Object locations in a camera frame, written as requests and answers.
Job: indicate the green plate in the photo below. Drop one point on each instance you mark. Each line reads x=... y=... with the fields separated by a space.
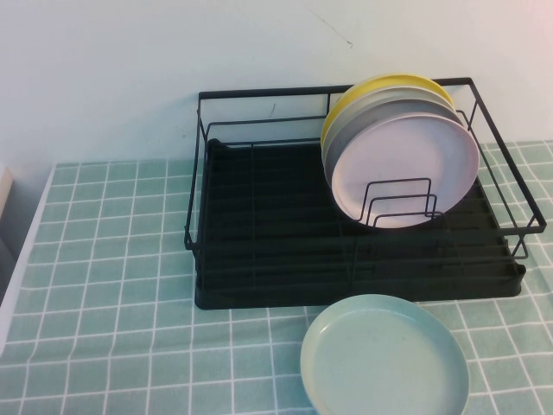
x=380 y=359

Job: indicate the yellow plate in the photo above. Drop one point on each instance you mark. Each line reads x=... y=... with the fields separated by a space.
x=334 y=119

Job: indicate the pink plate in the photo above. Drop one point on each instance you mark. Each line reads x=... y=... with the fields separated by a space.
x=402 y=164

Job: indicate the grey plate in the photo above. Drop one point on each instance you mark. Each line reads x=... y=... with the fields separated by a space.
x=380 y=116

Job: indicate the off-white plate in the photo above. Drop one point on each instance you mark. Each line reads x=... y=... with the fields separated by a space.
x=371 y=97

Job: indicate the black plastic drip tray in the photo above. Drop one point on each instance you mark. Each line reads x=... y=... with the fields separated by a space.
x=268 y=194

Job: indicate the green checked tablecloth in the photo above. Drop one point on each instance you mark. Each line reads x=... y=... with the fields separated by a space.
x=108 y=259

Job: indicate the white table edge board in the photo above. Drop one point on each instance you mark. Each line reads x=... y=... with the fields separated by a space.
x=21 y=268

